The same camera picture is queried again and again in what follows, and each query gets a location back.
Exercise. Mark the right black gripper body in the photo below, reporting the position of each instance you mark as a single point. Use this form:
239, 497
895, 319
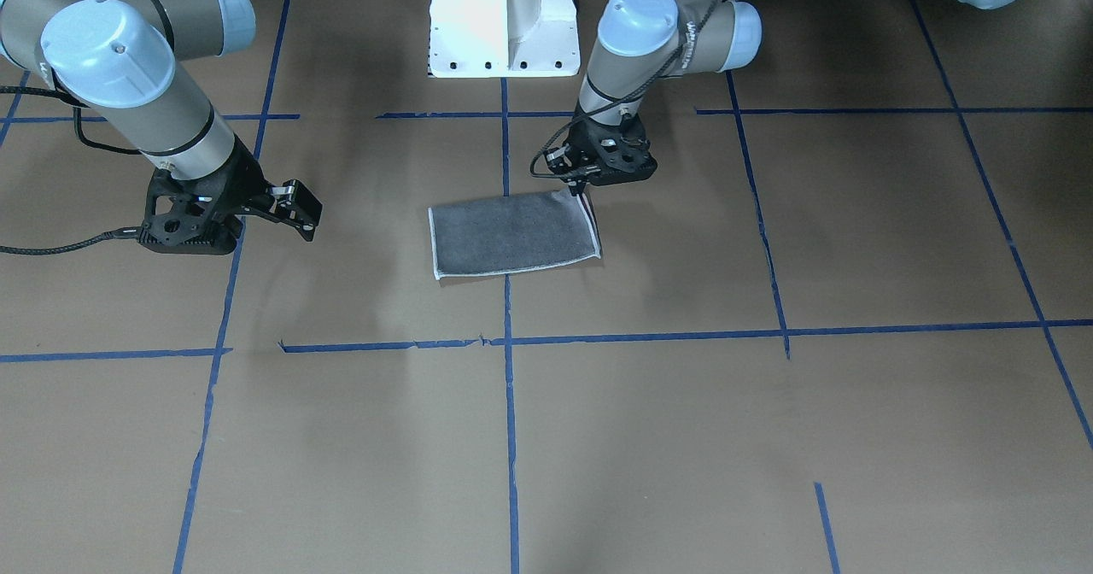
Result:
241, 183

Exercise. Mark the pink towel with white edge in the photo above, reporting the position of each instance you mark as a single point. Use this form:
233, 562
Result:
512, 234

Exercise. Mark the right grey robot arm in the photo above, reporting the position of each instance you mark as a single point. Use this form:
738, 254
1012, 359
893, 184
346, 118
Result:
124, 59

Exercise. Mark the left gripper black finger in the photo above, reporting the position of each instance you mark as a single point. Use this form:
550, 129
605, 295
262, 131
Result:
577, 186

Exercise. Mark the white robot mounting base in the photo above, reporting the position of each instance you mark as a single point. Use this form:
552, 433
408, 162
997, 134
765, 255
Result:
470, 39

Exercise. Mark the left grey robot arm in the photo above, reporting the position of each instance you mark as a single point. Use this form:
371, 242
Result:
640, 42

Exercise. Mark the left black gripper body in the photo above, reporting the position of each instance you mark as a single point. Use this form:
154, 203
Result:
577, 183

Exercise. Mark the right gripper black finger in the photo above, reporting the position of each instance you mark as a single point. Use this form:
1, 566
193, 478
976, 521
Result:
292, 204

